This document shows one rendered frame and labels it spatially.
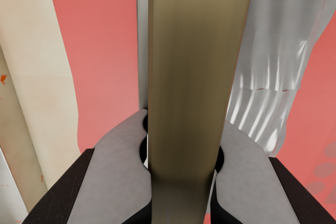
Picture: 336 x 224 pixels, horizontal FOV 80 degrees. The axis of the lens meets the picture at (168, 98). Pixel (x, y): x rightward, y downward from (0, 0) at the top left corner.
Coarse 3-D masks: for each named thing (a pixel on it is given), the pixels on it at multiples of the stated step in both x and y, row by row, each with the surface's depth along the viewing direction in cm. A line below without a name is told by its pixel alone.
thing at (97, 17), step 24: (72, 0) 15; (96, 0) 15; (120, 0) 15; (72, 24) 16; (96, 24) 16; (120, 24) 16; (72, 48) 17; (96, 48) 17; (120, 48) 17; (72, 72) 18; (96, 72) 18; (120, 72) 18; (312, 72) 17
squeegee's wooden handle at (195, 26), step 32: (160, 0) 6; (192, 0) 5; (224, 0) 5; (160, 32) 6; (192, 32) 6; (224, 32) 6; (160, 64) 6; (192, 64) 6; (224, 64) 6; (160, 96) 7; (192, 96) 7; (224, 96) 7; (160, 128) 7; (192, 128) 7; (160, 160) 8; (192, 160) 8; (160, 192) 9; (192, 192) 9
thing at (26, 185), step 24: (0, 48) 17; (0, 72) 17; (0, 96) 17; (0, 120) 17; (24, 120) 20; (0, 144) 17; (24, 144) 20; (0, 168) 18; (24, 168) 20; (0, 192) 20; (24, 192) 20; (0, 216) 21; (24, 216) 21
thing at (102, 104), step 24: (96, 96) 19; (120, 96) 19; (312, 96) 18; (96, 120) 20; (120, 120) 20; (288, 120) 19; (312, 120) 19; (288, 144) 21; (312, 144) 21; (288, 168) 22
